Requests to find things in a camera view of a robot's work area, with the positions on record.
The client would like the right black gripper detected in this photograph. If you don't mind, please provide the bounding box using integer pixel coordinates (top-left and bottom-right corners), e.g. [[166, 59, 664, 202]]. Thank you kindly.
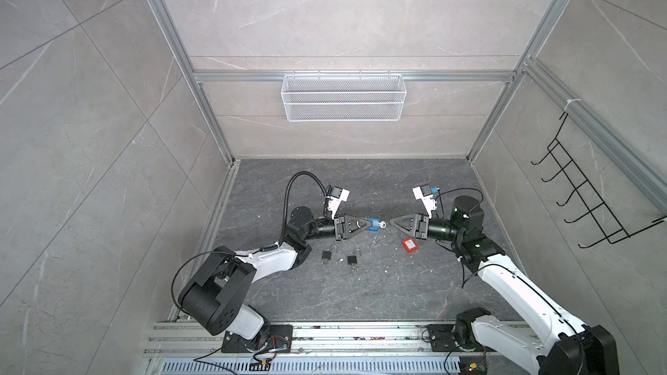
[[391, 212, 466, 244]]

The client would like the red padlock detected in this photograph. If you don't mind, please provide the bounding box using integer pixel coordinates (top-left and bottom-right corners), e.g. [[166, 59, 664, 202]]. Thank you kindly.
[[402, 238, 419, 253]]

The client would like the blue padlock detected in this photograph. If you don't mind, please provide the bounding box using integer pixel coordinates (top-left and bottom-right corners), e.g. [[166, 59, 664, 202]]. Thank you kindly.
[[367, 218, 381, 232]]

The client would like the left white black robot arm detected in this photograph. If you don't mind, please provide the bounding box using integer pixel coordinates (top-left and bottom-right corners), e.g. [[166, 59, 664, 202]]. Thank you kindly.
[[175, 207, 374, 344]]

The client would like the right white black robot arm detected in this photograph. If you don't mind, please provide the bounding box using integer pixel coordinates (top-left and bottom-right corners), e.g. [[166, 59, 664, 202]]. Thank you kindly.
[[389, 189, 620, 374]]

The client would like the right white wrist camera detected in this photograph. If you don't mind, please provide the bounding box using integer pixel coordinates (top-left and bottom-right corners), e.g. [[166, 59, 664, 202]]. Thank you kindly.
[[413, 184, 439, 218]]

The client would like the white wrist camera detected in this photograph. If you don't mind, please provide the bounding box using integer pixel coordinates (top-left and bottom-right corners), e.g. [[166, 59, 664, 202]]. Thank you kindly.
[[413, 184, 439, 218], [326, 186, 350, 219]]

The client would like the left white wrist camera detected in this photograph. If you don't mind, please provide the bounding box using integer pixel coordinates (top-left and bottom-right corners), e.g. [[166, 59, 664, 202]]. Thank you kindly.
[[326, 186, 350, 219]]

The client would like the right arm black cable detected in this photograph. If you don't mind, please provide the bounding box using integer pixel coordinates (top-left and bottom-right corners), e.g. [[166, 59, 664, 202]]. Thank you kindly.
[[435, 186, 485, 204]]

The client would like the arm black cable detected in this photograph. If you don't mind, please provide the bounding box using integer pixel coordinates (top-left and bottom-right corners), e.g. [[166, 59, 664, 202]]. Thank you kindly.
[[279, 170, 329, 246], [435, 186, 485, 204]]

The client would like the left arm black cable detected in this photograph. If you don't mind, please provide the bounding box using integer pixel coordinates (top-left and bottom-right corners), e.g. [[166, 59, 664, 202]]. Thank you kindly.
[[279, 170, 329, 246]]

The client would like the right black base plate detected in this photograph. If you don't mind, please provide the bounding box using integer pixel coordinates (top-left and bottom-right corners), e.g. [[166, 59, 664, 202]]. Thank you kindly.
[[420, 324, 495, 352]]

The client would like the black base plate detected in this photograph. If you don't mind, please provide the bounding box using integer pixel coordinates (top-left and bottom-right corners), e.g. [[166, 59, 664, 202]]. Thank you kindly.
[[222, 324, 294, 353], [420, 324, 495, 352]]

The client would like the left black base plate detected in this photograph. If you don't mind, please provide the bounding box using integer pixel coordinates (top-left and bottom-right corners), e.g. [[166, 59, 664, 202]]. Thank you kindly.
[[222, 324, 294, 353]]

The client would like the white wire mesh basket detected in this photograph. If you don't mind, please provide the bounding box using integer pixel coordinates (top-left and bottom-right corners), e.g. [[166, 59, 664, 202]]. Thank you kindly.
[[281, 73, 407, 123]]

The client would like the black wire hook rack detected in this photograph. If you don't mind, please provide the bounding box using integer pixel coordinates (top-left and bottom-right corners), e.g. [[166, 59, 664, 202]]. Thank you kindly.
[[531, 112, 666, 249]]

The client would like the aluminium front rail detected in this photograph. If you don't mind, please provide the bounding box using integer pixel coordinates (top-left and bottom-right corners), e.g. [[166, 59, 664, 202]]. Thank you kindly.
[[142, 320, 579, 359]]

